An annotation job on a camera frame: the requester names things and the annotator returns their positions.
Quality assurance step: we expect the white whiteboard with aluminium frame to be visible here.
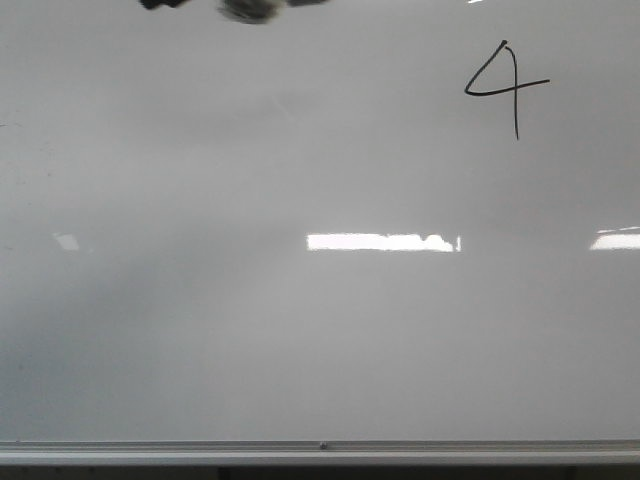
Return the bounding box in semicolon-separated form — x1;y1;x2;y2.
1;1;639;466

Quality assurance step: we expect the white black whiteboard marker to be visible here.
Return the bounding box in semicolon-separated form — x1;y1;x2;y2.
138;0;327;24

